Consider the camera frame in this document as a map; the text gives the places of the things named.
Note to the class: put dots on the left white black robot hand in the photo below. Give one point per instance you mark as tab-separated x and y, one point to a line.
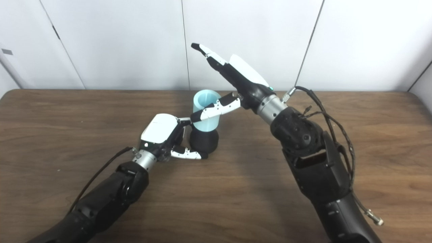
158	128

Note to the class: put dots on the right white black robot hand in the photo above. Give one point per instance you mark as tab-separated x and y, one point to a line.
246	81

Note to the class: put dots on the black funnel-shaped nozzle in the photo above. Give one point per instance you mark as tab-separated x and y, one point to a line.
204	141

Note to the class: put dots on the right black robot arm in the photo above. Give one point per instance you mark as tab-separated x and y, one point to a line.
317	172

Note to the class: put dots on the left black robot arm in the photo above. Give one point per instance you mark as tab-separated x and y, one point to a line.
108	199

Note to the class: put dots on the black wall panel hinge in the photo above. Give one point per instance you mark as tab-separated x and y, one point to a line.
56	32

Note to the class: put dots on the small grey wall label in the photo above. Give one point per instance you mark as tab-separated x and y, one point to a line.
6	51

